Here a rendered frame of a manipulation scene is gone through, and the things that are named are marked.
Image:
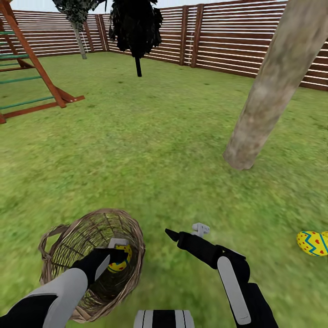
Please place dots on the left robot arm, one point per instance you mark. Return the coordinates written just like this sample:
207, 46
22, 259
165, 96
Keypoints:
51, 305

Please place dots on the robot trunk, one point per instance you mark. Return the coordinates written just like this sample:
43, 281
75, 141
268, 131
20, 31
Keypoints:
164, 319

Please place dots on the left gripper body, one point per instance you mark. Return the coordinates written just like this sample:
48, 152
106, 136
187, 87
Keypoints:
117, 255

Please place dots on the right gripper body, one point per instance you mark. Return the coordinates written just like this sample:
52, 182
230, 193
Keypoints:
192, 243

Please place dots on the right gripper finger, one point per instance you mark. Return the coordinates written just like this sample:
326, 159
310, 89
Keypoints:
173, 235

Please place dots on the wicker basket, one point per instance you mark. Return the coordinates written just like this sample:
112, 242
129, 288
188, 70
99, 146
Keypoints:
92, 305

